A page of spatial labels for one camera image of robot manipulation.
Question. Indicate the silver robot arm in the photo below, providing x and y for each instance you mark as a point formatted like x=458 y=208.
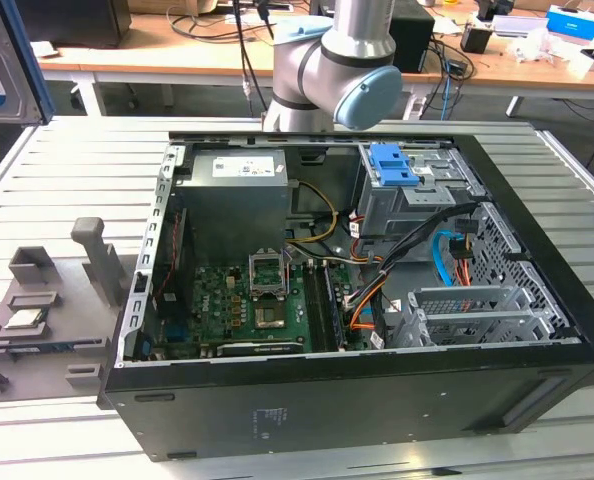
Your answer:
x=327 y=60

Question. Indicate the metal disk bay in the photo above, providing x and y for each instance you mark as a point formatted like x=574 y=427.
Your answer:
x=477 y=300

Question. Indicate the grey power supply unit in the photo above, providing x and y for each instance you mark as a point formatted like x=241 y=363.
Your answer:
x=232 y=210

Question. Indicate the CPU socket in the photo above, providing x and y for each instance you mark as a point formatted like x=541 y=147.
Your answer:
x=272 y=315

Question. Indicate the grey metal drive cage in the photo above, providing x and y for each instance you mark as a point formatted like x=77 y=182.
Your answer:
x=392 y=215

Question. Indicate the green motherboard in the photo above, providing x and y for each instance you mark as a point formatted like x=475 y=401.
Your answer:
x=217 y=310

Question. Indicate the black graphics card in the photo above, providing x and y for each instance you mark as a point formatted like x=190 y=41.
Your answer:
x=257 y=349

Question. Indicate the blue drive bay latch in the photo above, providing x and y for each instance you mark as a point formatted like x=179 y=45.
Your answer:
x=389 y=167

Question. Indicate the black case fan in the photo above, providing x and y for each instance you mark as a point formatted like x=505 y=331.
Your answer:
x=177 y=270

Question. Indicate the black PC case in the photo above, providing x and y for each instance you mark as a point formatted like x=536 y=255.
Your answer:
x=327 y=400

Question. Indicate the wooden desk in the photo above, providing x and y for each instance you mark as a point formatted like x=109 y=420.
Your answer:
x=177 y=55

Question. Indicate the black speaker box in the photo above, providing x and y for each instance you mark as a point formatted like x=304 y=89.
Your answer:
x=412 y=40

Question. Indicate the grey parts rack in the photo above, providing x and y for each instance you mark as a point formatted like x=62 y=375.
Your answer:
x=57 y=295

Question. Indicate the brown cardboard box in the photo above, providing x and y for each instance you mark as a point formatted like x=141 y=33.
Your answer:
x=167 y=5

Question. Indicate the small black cube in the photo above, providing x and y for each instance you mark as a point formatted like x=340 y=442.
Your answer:
x=476 y=39

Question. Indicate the silver CPU chip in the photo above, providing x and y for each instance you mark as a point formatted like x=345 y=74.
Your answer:
x=24 y=319

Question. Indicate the clear plastic bags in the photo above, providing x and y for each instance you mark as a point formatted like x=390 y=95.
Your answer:
x=537 y=45

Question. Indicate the silver flat device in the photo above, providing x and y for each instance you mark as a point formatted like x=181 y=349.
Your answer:
x=519 y=25

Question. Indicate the large black box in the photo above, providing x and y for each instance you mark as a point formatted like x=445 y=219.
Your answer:
x=77 y=20

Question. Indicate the white paper scrap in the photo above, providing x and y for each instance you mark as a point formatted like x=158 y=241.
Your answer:
x=43 y=49

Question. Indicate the small white box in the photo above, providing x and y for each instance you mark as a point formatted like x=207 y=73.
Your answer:
x=591 y=60

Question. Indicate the blue and white box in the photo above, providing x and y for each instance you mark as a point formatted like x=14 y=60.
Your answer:
x=574 y=21

